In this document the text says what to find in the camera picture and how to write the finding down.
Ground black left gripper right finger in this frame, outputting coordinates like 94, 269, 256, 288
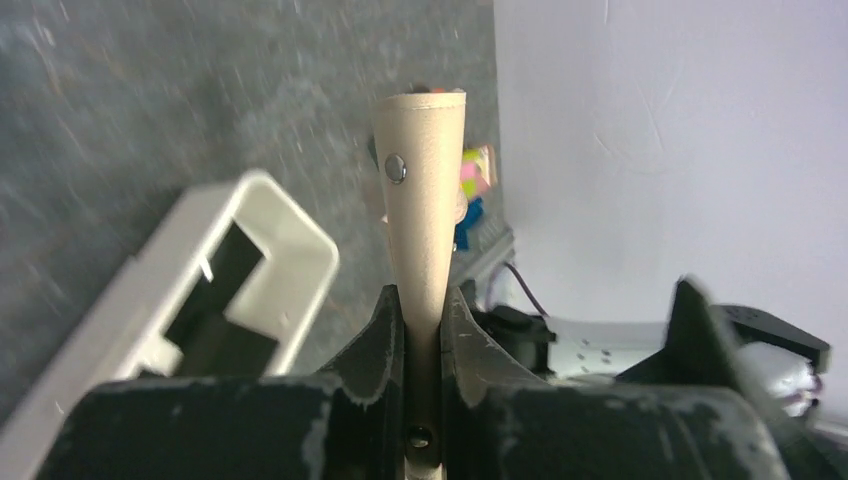
441, 291, 790, 479

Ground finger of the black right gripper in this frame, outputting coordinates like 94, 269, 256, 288
616, 277, 740, 391

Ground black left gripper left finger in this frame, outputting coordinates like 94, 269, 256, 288
37, 285, 404, 479

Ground beige leather card holder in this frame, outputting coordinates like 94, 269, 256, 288
373, 89, 466, 479

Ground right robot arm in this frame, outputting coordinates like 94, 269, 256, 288
476, 267, 831, 418

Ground blue small box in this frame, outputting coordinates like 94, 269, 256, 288
454, 197, 484, 251

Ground white plastic tray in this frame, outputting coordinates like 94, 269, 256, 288
1, 170, 339, 479

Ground coloured toy blocks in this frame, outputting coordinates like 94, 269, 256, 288
460, 144, 498, 201

